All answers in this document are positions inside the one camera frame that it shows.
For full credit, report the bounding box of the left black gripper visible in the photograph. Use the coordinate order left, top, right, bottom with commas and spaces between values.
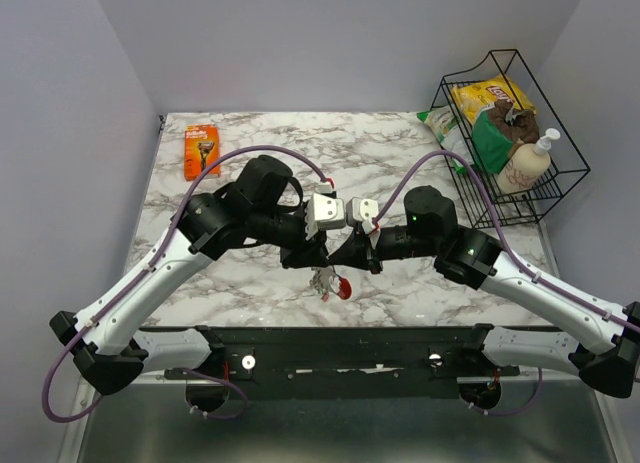
249, 205, 330, 270

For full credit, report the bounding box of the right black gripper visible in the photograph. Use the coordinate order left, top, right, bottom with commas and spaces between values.
328, 225, 438, 275

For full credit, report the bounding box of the red white keyring carabiner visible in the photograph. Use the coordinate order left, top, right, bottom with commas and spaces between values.
309, 266, 352, 301

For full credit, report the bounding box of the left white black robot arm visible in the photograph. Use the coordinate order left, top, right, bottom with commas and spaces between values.
49, 147, 327, 396

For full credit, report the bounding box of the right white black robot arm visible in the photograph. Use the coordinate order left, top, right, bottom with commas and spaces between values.
321, 186, 639, 398

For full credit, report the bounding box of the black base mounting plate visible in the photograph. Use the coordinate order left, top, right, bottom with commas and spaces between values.
197, 324, 524, 401

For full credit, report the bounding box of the green white snack bag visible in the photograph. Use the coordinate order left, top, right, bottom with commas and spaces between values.
417, 106, 474, 166

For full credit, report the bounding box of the orange razor box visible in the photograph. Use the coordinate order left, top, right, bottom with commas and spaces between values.
183, 124, 220, 181

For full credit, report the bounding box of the cream lotion pump bottle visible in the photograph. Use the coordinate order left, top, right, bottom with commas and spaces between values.
497, 128, 561, 195

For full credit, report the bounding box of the yellow chips bag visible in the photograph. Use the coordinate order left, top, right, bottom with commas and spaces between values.
451, 76, 536, 130

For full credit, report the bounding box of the brown crumpled cloth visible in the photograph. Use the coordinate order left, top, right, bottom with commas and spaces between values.
487, 99, 540, 143

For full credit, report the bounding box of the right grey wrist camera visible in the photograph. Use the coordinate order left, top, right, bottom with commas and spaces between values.
345, 197, 379, 228

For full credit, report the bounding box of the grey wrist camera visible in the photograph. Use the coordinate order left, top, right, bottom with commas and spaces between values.
304, 193, 346, 240
345, 197, 379, 228

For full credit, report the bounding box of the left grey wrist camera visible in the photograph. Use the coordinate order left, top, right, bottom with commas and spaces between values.
304, 193, 346, 240

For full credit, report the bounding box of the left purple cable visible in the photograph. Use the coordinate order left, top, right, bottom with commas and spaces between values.
41, 145, 334, 424

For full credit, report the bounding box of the purple cable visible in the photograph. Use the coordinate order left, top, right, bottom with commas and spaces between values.
372, 149, 640, 417
41, 145, 334, 424

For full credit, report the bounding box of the black wire basket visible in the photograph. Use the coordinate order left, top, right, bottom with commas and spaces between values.
431, 49, 590, 226

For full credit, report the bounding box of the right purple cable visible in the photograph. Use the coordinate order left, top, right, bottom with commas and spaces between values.
372, 149, 640, 417

